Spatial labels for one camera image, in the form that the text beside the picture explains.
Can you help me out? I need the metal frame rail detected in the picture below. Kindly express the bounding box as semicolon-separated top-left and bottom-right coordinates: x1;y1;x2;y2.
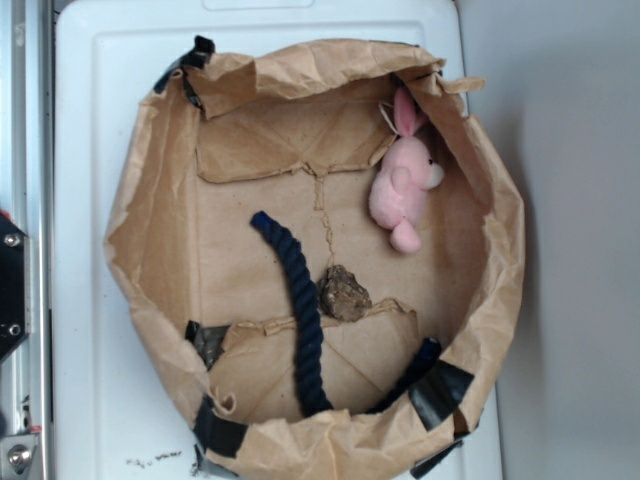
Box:
1;1;54;479

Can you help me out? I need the brown rock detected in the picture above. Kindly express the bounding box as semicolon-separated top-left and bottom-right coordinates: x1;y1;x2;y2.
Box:
318;265;373;322

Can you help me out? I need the dark blue rope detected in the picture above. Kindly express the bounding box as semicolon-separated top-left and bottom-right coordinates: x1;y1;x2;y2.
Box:
249;210;442;418

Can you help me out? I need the pink plush bunny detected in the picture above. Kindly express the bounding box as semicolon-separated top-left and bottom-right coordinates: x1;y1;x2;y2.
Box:
368;87;444;253

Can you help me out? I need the brown paper bag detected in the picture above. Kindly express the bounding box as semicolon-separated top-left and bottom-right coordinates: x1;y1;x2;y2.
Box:
105;37;525;479

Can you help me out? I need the white plastic bin lid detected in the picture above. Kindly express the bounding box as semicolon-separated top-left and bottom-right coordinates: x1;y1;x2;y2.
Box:
49;0;504;480

